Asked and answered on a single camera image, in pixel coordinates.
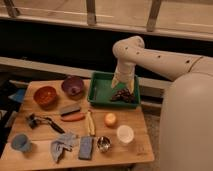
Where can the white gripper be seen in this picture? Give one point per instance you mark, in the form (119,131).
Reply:
(124,73)

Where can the blue sponge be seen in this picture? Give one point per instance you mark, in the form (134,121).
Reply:
(86,147)

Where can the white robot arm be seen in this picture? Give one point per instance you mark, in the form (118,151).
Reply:
(186,124)

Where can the white plastic cup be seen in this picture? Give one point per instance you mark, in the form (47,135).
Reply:
(125,134)

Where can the metal cup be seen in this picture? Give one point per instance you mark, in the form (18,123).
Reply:
(104,144)

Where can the blue plastic cup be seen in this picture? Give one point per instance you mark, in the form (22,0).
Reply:
(21,143)

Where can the dark grape bunch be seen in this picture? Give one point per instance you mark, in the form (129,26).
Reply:
(123,95)

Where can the green plastic tray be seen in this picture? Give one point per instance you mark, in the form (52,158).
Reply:
(100,91)

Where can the orange fruit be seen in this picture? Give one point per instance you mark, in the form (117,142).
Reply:
(110,119)

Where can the purple bowl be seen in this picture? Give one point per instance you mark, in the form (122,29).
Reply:
(72,85)

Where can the yellow banana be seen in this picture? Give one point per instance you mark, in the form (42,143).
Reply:
(90,123)

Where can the orange carrot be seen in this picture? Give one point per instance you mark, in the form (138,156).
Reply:
(73,117)

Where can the orange bowl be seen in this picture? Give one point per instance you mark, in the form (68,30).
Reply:
(45,96)

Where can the blue grey cloth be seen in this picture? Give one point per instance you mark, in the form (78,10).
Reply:
(66,141)

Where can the wooden table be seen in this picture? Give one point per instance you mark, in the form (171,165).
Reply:
(139,151)

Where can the black can opener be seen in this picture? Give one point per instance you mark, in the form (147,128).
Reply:
(34,121)

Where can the blue object left of table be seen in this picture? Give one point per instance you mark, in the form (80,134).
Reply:
(18,96)

